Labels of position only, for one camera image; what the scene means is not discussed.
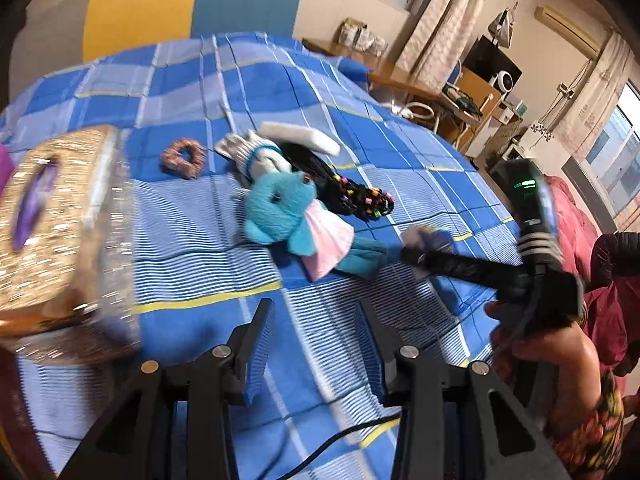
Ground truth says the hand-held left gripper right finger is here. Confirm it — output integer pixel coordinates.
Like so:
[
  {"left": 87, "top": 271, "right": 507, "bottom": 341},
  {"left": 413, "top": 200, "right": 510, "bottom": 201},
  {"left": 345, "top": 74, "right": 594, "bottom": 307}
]
[{"left": 360, "top": 301, "right": 571, "bottom": 480}]

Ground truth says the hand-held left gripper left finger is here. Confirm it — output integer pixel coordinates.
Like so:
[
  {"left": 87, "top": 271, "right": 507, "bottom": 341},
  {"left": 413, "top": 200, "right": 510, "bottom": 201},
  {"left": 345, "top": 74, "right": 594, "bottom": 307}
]
[{"left": 60, "top": 298, "right": 277, "bottom": 480}]

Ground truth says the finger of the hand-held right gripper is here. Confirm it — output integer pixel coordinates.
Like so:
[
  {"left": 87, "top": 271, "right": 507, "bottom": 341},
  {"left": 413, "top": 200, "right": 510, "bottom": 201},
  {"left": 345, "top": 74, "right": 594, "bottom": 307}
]
[
  {"left": 397, "top": 247, "right": 526, "bottom": 292},
  {"left": 427, "top": 229, "right": 522, "bottom": 273}
]

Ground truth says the blue plush toy pink dress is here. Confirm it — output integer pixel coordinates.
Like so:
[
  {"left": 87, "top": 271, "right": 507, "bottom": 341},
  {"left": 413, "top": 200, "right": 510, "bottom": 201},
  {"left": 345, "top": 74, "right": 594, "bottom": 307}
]
[{"left": 243, "top": 170, "right": 389, "bottom": 281}]

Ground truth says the white sponge pad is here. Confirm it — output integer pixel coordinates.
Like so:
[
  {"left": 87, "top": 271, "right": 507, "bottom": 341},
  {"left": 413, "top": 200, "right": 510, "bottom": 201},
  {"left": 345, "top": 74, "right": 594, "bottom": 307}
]
[{"left": 259, "top": 121, "right": 342, "bottom": 157}]

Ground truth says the white sock blue stripe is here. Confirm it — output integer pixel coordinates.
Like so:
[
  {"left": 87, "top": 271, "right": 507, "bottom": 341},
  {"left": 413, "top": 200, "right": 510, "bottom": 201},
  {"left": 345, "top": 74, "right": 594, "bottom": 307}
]
[{"left": 215, "top": 132, "right": 296, "bottom": 187}]

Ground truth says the brown scrunchie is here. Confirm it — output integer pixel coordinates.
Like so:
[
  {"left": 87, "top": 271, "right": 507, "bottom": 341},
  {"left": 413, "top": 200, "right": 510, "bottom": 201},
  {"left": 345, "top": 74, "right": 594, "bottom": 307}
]
[{"left": 160, "top": 138, "right": 208, "bottom": 181}]

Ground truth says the person's right hand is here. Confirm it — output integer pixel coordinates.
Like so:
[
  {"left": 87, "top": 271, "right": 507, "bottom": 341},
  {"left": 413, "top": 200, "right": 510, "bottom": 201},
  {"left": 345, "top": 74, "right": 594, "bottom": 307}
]
[{"left": 486, "top": 300, "right": 601, "bottom": 443}]

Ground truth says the white storage shelf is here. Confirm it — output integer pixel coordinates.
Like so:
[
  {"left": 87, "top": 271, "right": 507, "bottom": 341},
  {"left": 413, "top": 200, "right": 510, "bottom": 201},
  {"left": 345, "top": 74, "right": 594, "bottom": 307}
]
[{"left": 500, "top": 120, "right": 557, "bottom": 162}]

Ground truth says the blue plaid bedsheet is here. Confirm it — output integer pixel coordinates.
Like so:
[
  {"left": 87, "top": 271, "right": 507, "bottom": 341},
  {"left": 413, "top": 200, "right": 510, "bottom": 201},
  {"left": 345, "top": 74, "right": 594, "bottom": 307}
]
[{"left": 0, "top": 32, "right": 527, "bottom": 480}]

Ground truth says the pink cloth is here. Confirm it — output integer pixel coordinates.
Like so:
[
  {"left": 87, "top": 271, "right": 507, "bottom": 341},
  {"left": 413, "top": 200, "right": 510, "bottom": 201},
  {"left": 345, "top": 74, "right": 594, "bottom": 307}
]
[{"left": 545, "top": 175, "right": 640, "bottom": 377}]

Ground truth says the side window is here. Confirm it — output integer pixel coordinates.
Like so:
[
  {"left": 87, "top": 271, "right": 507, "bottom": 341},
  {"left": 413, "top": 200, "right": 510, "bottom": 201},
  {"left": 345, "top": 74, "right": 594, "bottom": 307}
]
[{"left": 585, "top": 85, "right": 640, "bottom": 212}]

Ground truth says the wooden chair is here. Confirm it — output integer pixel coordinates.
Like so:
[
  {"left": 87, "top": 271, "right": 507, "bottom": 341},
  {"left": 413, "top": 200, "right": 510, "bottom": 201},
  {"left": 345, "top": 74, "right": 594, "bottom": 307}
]
[{"left": 442, "top": 67, "right": 504, "bottom": 149}]

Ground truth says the pale curtain with ruffle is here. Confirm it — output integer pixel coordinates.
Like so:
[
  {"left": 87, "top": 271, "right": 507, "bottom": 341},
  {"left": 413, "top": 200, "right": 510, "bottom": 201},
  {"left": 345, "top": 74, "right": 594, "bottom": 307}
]
[{"left": 550, "top": 30, "right": 632, "bottom": 152}]

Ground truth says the wooden bedside desk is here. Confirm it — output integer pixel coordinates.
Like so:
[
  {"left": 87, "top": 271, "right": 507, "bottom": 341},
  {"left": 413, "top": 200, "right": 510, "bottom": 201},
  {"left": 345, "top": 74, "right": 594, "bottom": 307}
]
[{"left": 302, "top": 37, "right": 452, "bottom": 107}]

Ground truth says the black monitor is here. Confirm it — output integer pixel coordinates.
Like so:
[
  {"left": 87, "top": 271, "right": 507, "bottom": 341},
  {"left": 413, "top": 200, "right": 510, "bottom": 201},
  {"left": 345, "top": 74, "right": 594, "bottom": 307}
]
[{"left": 462, "top": 35, "right": 524, "bottom": 92}]

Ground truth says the pale pink curtain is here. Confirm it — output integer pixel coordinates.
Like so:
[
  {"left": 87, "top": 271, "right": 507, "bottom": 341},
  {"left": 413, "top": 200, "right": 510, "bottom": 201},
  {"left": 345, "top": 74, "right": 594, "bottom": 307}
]
[{"left": 407, "top": 0, "right": 502, "bottom": 82}]

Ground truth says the floral garment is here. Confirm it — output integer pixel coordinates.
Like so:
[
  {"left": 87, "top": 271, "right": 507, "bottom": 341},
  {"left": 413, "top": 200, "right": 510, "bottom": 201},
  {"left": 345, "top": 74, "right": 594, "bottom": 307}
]
[{"left": 545, "top": 370, "right": 627, "bottom": 480}]

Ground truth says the beige packet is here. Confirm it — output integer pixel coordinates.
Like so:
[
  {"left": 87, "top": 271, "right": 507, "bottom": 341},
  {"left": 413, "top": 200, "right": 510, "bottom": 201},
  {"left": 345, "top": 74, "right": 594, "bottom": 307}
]
[{"left": 340, "top": 17, "right": 369, "bottom": 49}]

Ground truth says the ornate silver tissue box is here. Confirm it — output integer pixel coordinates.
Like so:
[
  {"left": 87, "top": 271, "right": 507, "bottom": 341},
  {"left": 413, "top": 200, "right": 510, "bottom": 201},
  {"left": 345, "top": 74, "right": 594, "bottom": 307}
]
[{"left": 0, "top": 125, "right": 144, "bottom": 367}]

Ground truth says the purple carton box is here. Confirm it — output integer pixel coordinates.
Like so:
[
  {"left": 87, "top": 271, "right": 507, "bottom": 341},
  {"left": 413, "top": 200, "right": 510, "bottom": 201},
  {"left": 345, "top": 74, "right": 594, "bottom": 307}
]
[{"left": 0, "top": 145, "right": 14, "bottom": 197}]

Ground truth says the grey yellow blue headboard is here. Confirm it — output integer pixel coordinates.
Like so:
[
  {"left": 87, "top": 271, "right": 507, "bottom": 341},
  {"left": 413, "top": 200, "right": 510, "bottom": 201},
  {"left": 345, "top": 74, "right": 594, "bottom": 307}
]
[{"left": 82, "top": 0, "right": 305, "bottom": 62}]

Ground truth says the black cable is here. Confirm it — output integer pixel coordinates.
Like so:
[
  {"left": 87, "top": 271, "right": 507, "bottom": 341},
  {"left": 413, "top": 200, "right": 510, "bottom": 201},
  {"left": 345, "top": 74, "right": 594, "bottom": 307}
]
[{"left": 272, "top": 417, "right": 402, "bottom": 480}]

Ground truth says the white cable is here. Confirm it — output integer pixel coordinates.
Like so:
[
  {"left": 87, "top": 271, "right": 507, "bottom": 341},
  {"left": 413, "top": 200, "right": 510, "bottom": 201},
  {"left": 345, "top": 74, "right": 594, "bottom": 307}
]
[{"left": 385, "top": 100, "right": 437, "bottom": 122}]

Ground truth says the wall air conditioner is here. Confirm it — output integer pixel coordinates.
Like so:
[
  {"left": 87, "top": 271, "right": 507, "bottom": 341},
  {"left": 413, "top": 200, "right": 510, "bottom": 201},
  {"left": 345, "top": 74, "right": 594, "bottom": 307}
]
[{"left": 535, "top": 6, "right": 602, "bottom": 57}]

